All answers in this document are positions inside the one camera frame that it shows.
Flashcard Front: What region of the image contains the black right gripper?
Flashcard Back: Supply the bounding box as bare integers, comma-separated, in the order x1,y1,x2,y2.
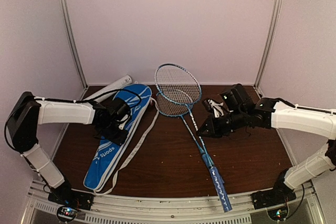
196,108,247,138

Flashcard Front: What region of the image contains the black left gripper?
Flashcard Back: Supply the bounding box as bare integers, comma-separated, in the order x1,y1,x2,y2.
99,120,129,146

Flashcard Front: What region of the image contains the blue racket bag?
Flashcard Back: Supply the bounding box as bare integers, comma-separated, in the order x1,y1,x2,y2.
83,84,159,196

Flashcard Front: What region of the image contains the white shuttlecock tube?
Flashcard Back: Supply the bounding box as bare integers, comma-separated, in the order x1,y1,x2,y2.
86,75,133,103

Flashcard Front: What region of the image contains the blue racket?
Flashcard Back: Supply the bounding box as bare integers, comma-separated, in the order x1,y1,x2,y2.
156,91,215,176
154,63,232,212

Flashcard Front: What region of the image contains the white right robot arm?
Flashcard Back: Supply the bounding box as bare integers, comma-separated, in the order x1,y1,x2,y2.
197,84,335,204

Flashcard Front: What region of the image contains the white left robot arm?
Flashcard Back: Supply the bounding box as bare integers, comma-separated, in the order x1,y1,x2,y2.
4,92,131,205

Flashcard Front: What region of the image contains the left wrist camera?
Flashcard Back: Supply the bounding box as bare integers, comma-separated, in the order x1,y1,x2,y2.
109,98,130,121

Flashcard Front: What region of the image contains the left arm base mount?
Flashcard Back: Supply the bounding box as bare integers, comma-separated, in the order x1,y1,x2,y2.
48,190,94,223

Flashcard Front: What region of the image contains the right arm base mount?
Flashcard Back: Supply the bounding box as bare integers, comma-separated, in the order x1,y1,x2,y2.
251,189,297,222

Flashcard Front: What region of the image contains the aluminium front rail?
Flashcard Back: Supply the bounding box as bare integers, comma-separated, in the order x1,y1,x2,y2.
23,178,322,224

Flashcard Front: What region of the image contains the right aluminium frame post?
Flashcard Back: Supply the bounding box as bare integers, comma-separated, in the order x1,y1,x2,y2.
254,0,283,90

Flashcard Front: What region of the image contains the aluminium frame post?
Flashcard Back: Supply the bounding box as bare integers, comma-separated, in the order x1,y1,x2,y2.
254,0,283,90
59,0,88,89

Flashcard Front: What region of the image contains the left aluminium frame post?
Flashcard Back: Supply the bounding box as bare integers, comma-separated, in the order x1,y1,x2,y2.
59,0,88,89

